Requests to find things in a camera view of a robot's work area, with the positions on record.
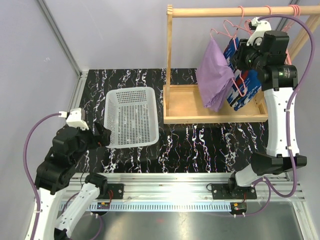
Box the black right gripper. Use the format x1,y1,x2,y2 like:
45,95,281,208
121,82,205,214
229,39,267,73

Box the pink wire hanger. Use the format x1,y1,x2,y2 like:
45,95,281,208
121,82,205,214
209,5,251,98
222,5,273,38
282,4,300,66
284,4,301,66

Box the purple trousers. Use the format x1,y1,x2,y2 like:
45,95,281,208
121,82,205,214
195,38,235,112

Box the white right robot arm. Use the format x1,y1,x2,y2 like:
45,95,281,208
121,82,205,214
226,30,307,198

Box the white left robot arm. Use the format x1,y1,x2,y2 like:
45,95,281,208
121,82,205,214
30,122,112,240

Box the blue patterned trousers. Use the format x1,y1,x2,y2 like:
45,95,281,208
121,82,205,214
223,37,261,111

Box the white perforated plastic basket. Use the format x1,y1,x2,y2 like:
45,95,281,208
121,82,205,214
103,87,159,149

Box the wooden clothes rack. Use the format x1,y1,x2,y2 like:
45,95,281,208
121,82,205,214
162,4,320,124

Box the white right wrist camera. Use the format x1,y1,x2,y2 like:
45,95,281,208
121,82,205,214
246,17,272,46

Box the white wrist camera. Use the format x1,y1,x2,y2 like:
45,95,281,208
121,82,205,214
58,108,89,131
246,17,272,46

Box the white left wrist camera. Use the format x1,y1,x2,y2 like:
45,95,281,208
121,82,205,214
58,108,89,131

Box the aluminium corner frame post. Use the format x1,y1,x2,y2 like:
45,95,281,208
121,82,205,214
34,0,89,81

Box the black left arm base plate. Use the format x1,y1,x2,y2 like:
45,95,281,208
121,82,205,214
97,183,125,200

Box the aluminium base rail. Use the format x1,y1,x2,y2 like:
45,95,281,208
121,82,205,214
53,172,307,213

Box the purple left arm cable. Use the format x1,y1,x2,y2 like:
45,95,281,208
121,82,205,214
22,112,62,240

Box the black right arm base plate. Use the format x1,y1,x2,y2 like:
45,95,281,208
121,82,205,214
206,183,257,200

